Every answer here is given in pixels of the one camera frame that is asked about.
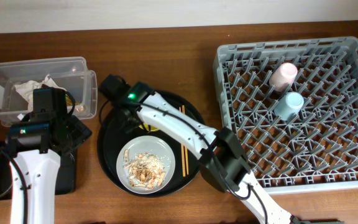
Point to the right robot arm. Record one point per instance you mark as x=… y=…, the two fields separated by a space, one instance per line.
x=222 y=160

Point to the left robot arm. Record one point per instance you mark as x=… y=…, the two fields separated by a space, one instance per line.
x=34 y=148

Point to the food scraps on plate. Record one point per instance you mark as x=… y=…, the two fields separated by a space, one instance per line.
x=144 y=170

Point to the light blue plastic cup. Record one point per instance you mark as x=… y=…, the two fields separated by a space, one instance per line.
x=289 y=105

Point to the white tissue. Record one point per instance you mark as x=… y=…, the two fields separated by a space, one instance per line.
x=26 y=89

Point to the round black serving tray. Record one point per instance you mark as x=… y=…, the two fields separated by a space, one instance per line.
x=111 y=140

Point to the grey plate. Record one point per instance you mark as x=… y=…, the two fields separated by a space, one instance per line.
x=152 y=145

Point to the grey plastic dishwasher rack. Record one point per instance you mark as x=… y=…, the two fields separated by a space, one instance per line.
x=313 y=151

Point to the wooden chopstick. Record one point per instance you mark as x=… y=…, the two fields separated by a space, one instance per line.
x=183 y=158
x=187 y=163

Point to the black rectangular tray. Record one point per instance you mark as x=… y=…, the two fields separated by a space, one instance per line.
x=66 y=178

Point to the yellow small plate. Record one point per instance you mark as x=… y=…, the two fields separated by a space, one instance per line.
x=148 y=127

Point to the clear plastic waste bin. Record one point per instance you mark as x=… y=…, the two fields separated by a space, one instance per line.
x=70 y=73

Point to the pink plastic cup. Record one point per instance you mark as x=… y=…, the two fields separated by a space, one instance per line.
x=283 y=77

